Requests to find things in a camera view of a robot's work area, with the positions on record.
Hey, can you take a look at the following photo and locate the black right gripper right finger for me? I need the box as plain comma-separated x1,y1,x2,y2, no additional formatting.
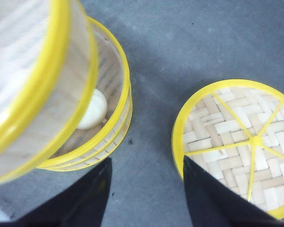
183,156,284,227

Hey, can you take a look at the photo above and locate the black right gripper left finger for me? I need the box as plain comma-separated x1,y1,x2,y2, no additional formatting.
12,158,112,227

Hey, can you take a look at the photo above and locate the woven bamboo steamer lid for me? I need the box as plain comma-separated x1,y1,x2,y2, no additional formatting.
171,79,284,219

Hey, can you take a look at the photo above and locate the bamboo steamer basket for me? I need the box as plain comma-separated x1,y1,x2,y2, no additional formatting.
38,17,133,172
0,0,98,185

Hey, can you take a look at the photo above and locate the white bun front left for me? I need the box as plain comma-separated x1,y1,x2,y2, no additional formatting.
77,89,108,130

